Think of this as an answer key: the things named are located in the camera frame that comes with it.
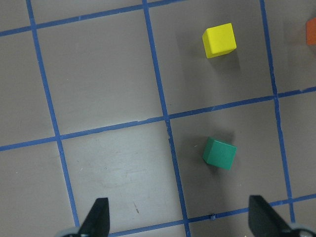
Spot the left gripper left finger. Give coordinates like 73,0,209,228
77,197,110,237

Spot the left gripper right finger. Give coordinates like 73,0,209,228
248,195,292,237

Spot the green wooden block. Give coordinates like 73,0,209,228
202,137,237,170

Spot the yellow wooden block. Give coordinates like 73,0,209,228
202,23,237,59

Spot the orange wooden block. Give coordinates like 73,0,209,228
306,17,316,45

